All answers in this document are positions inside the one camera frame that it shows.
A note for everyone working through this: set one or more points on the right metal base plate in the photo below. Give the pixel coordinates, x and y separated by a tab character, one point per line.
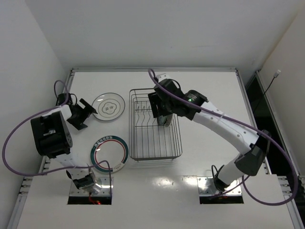
206	188

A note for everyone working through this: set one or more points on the green red rim plate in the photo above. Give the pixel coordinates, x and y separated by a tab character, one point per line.
168	120
110	153

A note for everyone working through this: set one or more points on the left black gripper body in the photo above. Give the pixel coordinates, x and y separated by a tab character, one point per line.
81	115

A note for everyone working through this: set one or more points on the small blue patterned plate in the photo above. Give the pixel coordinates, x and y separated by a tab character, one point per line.
162	120

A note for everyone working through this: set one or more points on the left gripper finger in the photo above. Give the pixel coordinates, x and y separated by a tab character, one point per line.
88	109
79	126

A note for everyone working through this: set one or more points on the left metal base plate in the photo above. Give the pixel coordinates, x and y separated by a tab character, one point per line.
102	188

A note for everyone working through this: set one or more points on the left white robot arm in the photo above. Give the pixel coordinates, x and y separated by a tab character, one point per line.
53	140

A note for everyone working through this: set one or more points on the metal base plate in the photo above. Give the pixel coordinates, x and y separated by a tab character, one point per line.
102	188
206	188

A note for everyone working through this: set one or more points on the white plate thin green rings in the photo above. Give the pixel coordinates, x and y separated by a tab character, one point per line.
108	107

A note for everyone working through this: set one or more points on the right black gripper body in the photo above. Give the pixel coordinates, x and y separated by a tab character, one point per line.
154	105

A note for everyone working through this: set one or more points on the black wall cable white plug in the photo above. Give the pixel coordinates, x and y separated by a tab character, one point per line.
276	74

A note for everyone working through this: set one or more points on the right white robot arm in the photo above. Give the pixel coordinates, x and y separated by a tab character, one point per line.
251	145

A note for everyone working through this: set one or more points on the grey wire dish rack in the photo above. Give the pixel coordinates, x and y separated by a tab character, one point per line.
147	139

